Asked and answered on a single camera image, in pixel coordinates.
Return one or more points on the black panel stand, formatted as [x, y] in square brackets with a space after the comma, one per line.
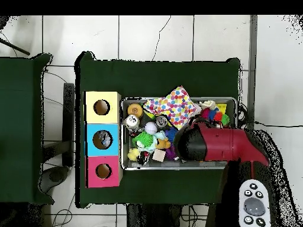
[69, 123]

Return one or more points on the green spiky rubber ball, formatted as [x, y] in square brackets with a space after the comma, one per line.
[143, 139]

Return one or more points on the wooden box with three holes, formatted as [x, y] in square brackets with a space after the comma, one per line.
[102, 128]

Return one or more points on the crushed silver drink can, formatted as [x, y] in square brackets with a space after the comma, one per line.
[131, 122]

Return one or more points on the polka dot cloth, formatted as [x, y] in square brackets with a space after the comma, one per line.
[176, 106]

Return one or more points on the grey stand base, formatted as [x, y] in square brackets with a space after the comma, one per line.
[57, 176]

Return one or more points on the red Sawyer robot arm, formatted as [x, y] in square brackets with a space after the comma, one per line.
[222, 144]

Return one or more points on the yellow rubber duck toy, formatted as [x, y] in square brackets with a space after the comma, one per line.
[134, 154]

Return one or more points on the tan plush animal toy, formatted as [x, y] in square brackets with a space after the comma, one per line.
[163, 142]

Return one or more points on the multicoloured spiky caterpillar toy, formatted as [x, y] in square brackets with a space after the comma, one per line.
[215, 116]

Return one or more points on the shallow clear mesh bin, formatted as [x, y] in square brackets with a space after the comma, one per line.
[142, 165]

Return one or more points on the orange ball with cream dots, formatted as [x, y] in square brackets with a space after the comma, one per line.
[135, 110]

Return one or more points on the dark green table cloth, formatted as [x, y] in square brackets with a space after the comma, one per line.
[23, 118]
[165, 75]

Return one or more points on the blue spiky rubber ball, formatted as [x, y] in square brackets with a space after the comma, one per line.
[170, 135]

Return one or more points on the cream knitted cloth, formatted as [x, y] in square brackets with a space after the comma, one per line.
[207, 104]

